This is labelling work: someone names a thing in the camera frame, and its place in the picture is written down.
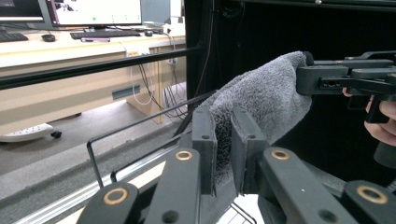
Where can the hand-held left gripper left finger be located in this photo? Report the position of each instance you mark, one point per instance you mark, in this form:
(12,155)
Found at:
(205,133)

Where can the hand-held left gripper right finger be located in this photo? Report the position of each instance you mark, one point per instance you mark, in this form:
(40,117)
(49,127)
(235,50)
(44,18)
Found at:
(247,146)

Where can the grey towel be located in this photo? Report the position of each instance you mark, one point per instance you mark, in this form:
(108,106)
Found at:
(264,93)

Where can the white power strip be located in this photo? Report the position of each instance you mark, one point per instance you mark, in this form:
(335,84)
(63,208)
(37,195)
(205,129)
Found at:
(174,26)

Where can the black computer mouse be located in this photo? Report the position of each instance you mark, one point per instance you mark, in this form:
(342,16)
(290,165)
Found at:
(48,37)
(148,33)

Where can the black keyboard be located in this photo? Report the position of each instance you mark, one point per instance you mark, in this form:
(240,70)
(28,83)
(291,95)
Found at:
(12,37)
(106,33)

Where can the wooden desk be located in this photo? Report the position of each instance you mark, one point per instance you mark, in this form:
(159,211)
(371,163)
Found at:
(62,81)

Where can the computer monitor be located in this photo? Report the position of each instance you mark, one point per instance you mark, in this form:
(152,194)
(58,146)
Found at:
(96,11)
(18,9)

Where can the white chair base with caster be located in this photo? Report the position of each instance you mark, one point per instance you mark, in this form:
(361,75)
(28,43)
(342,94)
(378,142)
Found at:
(31,132)

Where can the black frame bar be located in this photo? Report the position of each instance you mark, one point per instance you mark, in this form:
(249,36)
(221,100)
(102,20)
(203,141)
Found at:
(93,67)

